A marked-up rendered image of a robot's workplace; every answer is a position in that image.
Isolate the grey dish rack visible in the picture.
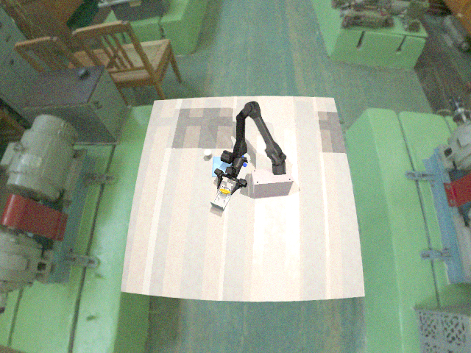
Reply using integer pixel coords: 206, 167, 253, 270
210, 185, 233, 212

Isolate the light blue square mat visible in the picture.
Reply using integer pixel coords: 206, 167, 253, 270
212, 157, 232, 177

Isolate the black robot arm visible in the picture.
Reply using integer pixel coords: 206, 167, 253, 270
220, 101, 287, 176

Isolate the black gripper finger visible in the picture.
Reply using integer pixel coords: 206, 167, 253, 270
217, 174, 223, 189
231, 183, 242, 195

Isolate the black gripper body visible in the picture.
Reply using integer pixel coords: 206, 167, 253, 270
214, 164, 247, 187

